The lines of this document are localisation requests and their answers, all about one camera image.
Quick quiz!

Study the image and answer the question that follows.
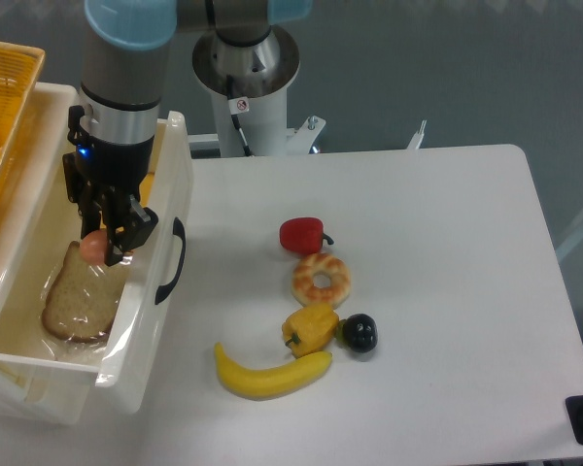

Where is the yellow cheese slice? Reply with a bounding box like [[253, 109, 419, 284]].
[[116, 174, 158, 252]]

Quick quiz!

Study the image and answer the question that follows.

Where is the wrapped brown bread slice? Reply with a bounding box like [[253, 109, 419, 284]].
[[41, 242, 130, 344]]

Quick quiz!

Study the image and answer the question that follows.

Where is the white open upper drawer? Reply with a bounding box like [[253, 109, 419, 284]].
[[0, 112, 192, 424]]

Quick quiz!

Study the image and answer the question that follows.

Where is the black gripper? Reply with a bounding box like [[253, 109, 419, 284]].
[[62, 105, 158, 266]]

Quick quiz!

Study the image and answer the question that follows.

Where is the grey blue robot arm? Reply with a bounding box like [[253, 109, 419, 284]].
[[62, 1, 312, 266]]

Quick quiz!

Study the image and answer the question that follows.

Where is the yellow bell pepper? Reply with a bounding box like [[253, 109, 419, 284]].
[[282, 303, 339, 358]]

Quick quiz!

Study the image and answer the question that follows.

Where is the red bell pepper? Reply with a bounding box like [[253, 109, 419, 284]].
[[279, 217, 334, 255]]

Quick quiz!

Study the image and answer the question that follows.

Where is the black drawer handle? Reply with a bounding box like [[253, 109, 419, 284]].
[[154, 217, 187, 305]]

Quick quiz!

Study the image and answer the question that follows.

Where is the yellow banana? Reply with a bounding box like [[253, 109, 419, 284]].
[[214, 343, 332, 400]]

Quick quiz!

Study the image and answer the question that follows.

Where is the yellow woven basket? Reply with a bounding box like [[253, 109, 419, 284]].
[[0, 42, 45, 195]]

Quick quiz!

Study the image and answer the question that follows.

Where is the glazed bread ring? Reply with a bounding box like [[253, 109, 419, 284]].
[[291, 250, 353, 310]]

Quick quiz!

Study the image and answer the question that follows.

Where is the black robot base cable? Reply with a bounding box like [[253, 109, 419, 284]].
[[224, 74, 254, 157]]

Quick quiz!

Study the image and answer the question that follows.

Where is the brown egg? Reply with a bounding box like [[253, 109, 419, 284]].
[[80, 229, 107, 265]]

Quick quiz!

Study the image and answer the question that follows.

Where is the white drawer cabinet frame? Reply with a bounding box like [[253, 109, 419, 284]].
[[0, 83, 87, 425]]

